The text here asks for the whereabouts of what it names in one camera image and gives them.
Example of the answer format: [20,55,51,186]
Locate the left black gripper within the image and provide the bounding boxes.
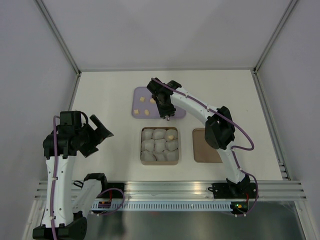
[75,115,114,158]

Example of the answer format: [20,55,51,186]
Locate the white oval chocolate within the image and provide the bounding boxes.
[144,109,150,116]

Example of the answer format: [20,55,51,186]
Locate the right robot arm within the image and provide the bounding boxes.
[146,78,259,198]

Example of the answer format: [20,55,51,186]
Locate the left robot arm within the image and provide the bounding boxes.
[32,110,126,240]

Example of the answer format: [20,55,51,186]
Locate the purple tray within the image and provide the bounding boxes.
[131,86,188,120]

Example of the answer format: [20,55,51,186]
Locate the gold tin box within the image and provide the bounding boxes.
[140,127,180,166]

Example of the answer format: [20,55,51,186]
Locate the gold tin lid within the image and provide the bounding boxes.
[192,128,222,164]

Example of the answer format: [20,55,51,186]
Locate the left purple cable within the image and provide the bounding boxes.
[48,111,88,240]

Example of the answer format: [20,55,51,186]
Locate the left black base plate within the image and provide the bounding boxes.
[98,182,125,199]

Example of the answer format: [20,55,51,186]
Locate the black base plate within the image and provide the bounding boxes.
[98,182,125,199]
[207,182,258,200]

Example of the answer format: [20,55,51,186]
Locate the aluminium rail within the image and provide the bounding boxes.
[33,180,307,201]

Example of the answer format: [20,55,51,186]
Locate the white slotted cable duct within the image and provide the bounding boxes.
[91,200,232,212]

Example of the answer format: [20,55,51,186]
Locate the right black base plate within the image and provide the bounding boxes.
[207,182,258,200]

